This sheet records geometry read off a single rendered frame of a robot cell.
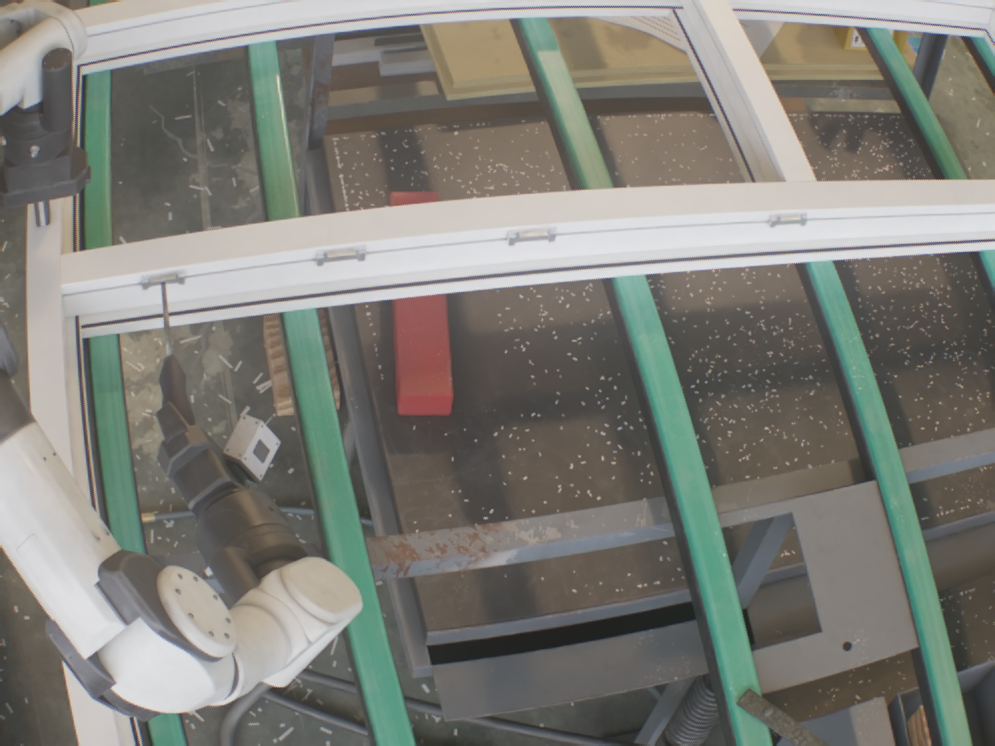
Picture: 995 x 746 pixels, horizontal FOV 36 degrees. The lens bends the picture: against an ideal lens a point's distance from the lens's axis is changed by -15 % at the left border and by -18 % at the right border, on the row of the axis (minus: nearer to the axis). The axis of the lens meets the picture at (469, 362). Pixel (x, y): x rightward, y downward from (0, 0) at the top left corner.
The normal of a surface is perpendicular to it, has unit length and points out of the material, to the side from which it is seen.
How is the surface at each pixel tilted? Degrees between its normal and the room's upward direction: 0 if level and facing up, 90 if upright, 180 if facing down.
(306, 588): 47
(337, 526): 0
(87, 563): 23
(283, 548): 43
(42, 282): 0
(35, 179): 90
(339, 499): 0
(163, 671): 70
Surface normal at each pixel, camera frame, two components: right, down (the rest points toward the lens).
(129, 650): -0.32, 0.03
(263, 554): 0.31, 0.00
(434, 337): 0.10, -0.58
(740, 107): -0.98, 0.11
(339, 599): 0.65, -0.72
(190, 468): -0.32, -0.48
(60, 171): 0.20, 0.81
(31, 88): 0.73, 0.59
